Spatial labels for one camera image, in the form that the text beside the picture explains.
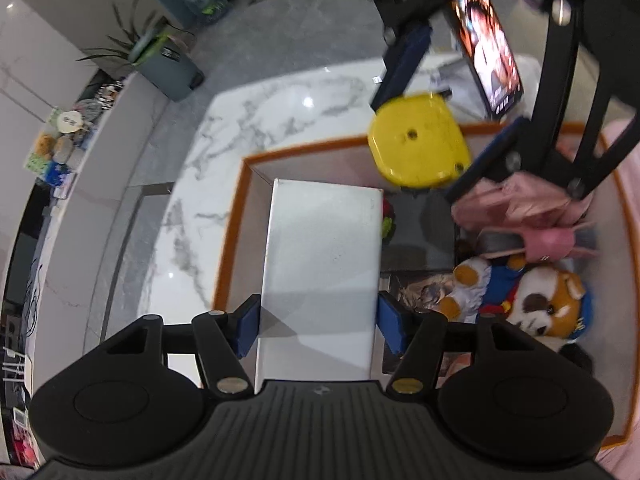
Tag yellow square case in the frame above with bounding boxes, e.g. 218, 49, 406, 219
367, 92, 473, 188

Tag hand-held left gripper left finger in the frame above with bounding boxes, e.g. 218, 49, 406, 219
102, 294, 263, 401

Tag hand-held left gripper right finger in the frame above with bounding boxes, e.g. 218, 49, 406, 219
376, 291, 546, 401

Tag small green red toy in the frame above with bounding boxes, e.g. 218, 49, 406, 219
381, 199, 398, 242

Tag clutter of small shelf items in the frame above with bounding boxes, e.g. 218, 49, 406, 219
22, 80, 126, 201

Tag pink mini backpack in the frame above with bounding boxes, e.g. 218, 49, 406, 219
452, 170, 598, 263

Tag smartphone with lit screen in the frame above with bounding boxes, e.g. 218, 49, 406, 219
450, 0, 526, 121

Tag pink cloth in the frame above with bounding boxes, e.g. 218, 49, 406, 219
597, 120, 640, 480

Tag brown white plush dog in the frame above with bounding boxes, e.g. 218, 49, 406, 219
435, 255, 596, 348

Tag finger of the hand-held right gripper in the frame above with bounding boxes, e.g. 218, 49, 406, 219
445, 0, 640, 203
367, 0, 496, 111

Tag long leaf potted plant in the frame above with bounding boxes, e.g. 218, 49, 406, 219
77, 2, 196, 68

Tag grey trash bin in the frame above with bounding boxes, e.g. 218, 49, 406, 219
137, 35, 206, 103

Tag white rectangular box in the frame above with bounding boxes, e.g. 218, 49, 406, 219
255, 178, 385, 393

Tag white cardboard box orange rim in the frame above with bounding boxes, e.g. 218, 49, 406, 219
212, 122, 640, 451

